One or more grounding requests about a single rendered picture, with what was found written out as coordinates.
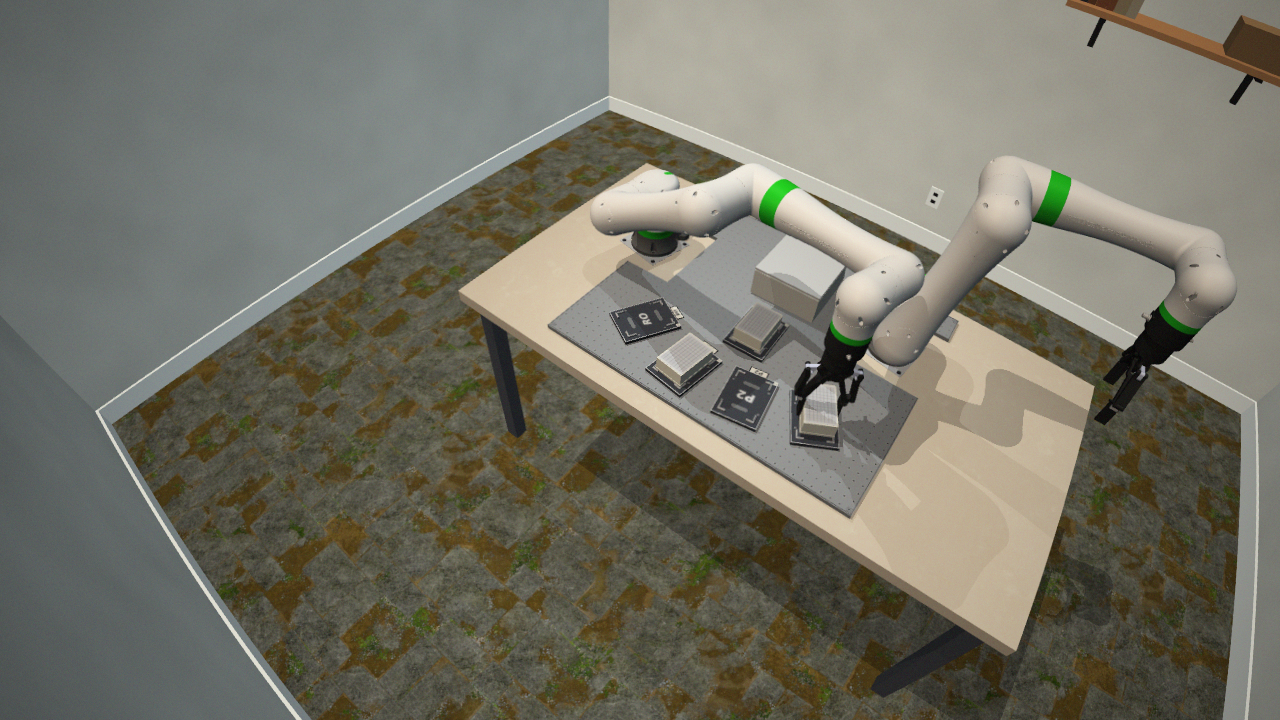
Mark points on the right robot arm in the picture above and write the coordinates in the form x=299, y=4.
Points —
x=887, y=277

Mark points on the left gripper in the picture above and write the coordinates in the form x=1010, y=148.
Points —
x=1151, y=354

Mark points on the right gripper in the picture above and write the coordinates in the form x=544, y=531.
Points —
x=826, y=364

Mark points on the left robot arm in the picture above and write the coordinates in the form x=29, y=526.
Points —
x=1012, y=189

